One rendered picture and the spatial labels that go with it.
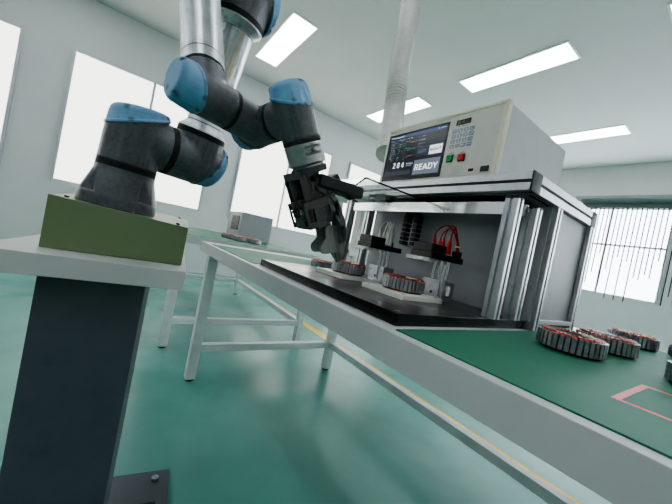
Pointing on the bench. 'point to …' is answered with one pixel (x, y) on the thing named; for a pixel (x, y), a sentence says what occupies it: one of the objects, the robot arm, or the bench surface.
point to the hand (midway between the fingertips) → (339, 255)
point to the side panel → (561, 273)
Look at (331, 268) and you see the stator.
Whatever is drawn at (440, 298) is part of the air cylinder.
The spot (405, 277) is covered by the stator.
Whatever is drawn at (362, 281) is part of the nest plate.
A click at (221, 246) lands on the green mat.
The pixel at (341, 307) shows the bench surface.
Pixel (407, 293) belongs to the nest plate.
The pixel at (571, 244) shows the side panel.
